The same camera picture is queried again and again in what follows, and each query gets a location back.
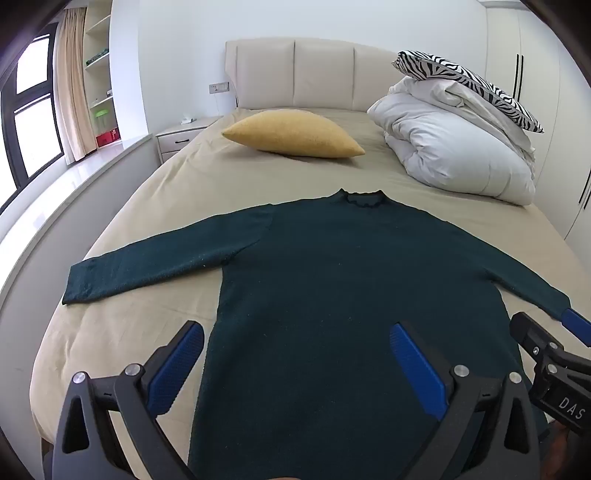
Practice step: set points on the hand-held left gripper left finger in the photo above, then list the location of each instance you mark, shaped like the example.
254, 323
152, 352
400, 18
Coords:
178, 369

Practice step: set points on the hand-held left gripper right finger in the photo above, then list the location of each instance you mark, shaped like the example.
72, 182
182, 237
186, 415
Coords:
415, 364

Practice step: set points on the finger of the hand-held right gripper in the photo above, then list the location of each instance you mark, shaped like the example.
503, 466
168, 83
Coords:
577, 325
531, 333

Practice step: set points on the dark green sweater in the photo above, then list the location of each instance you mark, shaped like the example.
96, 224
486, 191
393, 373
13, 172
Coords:
332, 286

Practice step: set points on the beige bed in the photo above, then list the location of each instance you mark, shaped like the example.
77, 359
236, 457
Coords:
184, 184

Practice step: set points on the white duvet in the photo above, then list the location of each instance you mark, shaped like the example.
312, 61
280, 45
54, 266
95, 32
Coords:
452, 147

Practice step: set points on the white wardrobe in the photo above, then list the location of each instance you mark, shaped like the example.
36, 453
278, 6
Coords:
545, 115

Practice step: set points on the white window ledge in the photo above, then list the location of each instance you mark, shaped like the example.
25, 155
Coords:
69, 184

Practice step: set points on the white nightstand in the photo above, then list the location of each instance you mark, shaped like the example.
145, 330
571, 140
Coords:
182, 136

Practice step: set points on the red box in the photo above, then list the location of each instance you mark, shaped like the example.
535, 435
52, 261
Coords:
107, 137

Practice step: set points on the yellow pillow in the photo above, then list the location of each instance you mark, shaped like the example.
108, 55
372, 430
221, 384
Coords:
291, 134

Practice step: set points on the zebra striped pillow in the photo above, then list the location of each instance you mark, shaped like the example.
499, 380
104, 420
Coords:
466, 78

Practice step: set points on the green lidded container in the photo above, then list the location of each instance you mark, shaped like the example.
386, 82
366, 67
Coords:
99, 113

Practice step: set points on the black framed window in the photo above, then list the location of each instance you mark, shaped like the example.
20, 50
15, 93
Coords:
34, 124

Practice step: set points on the beige curtain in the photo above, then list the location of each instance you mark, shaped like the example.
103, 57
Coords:
74, 92

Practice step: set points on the beige padded headboard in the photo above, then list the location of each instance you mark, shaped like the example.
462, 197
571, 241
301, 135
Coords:
323, 74

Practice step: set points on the wall socket panel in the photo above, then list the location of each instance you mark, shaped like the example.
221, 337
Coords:
219, 87

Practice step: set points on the white wall shelf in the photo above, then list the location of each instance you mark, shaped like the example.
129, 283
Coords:
99, 69

